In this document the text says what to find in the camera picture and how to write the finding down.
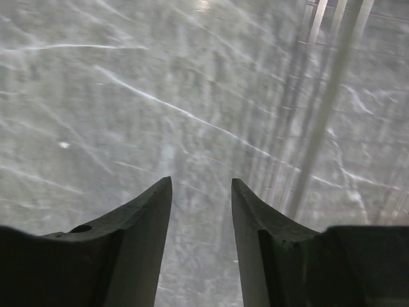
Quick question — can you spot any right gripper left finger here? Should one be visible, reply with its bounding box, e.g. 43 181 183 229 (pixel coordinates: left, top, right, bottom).
1 177 173 306

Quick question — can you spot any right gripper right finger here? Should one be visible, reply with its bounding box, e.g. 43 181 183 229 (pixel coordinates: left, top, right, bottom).
231 178 408 306

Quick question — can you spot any metal wire dish rack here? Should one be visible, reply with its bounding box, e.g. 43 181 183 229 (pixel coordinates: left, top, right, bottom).
266 1 408 225

